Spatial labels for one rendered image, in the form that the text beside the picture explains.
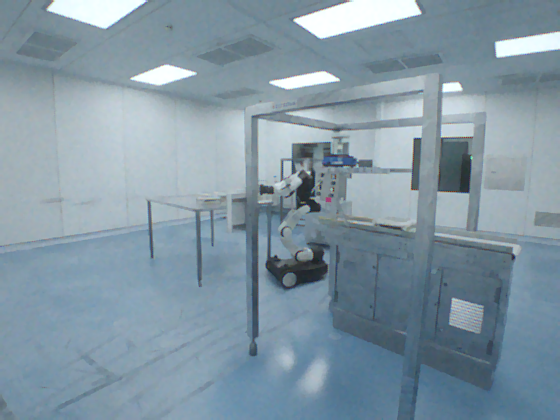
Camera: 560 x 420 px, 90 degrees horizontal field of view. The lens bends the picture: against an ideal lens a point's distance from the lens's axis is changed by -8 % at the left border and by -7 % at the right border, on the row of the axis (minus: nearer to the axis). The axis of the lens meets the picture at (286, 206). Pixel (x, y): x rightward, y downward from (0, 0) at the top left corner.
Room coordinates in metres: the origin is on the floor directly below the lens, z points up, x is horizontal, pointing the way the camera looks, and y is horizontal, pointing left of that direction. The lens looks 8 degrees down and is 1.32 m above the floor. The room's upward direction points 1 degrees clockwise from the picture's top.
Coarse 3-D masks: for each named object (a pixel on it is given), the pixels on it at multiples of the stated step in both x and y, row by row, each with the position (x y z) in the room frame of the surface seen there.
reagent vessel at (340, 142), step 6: (342, 132) 2.37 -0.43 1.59; (336, 138) 2.35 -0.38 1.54; (342, 138) 2.34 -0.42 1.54; (348, 138) 2.37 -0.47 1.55; (336, 144) 2.35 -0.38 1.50; (342, 144) 2.34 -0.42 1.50; (348, 144) 2.37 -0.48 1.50; (336, 150) 2.35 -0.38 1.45; (342, 150) 2.34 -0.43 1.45; (348, 150) 2.37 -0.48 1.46
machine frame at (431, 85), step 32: (320, 96) 1.56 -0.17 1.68; (352, 96) 1.43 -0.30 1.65; (384, 96) 1.34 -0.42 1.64; (256, 128) 1.95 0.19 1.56; (320, 128) 2.51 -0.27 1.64; (352, 128) 2.54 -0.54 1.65; (384, 128) 2.40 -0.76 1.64; (480, 128) 1.89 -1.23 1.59; (256, 160) 1.95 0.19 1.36; (480, 160) 1.88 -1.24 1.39; (256, 192) 1.95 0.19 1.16; (480, 192) 1.90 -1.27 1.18; (256, 224) 1.95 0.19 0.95; (256, 256) 1.95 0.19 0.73; (416, 256) 1.20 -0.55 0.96; (256, 288) 1.95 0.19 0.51; (416, 288) 1.19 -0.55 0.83; (256, 320) 1.95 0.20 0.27; (416, 320) 1.18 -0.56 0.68; (256, 352) 1.95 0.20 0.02; (416, 352) 1.17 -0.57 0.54; (416, 384) 1.19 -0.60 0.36
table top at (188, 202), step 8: (152, 200) 3.99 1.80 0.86; (160, 200) 3.83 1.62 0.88; (168, 200) 3.84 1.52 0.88; (176, 200) 3.86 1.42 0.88; (184, 200) 3.87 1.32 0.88; (192, 200) 3.88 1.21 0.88; (224, 200) 3.92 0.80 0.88; (264, 200) 3.97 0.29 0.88; (184, 208) 3.31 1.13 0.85; (192, 208) 3.18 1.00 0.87; (200, 208) 3.18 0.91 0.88; (208, 208) 3.23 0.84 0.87; (216, 208) 3.30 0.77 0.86; (224, 208) 3.37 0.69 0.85
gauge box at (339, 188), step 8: (328, 176) 2.31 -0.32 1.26; (336, 176) 2.26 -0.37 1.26; (344, 176) 2.31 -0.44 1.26; (320, 184) 2.36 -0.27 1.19; (328, 184) 2.31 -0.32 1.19; (336, 184) 2.26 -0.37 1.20; (344, 184) 2.31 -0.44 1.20; (320, 192) 2.36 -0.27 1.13; (328, 192) 2.31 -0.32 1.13; (336, 192) 2.26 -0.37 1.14; (344, 192) 2.31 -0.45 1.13
